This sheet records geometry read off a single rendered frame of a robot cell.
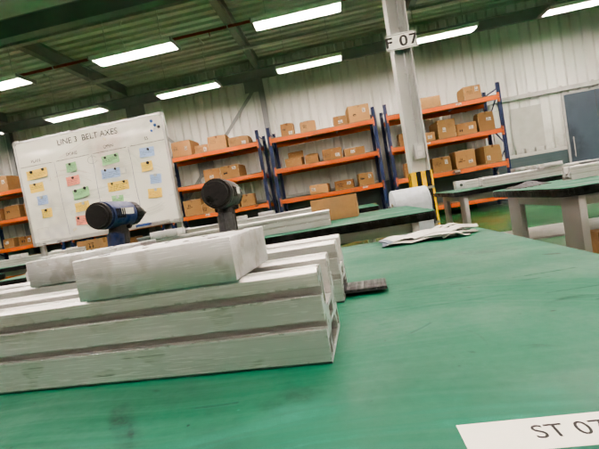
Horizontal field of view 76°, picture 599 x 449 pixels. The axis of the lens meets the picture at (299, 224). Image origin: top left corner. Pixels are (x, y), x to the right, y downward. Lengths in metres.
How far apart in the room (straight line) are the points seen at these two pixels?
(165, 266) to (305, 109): 10.97
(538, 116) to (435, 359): 12.02
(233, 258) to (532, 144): 11.90
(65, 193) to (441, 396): 4.04
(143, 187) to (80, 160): 0.65
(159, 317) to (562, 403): 0.32
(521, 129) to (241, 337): 11.84
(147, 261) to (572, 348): 0.35
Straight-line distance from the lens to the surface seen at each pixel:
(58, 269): 0.69
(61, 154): 4.23
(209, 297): 0.36
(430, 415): 0.28
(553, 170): 4.34
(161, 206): 3.69
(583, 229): 2.36
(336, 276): 0.54
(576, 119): 12.64
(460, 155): 10.54
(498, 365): 0.33
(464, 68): 11.94
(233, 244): 0.34
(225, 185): 0.74
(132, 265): 0.39
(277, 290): 0.34
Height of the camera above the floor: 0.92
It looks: 3 degrees down
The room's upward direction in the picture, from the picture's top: 10 degrees counter-clockwise
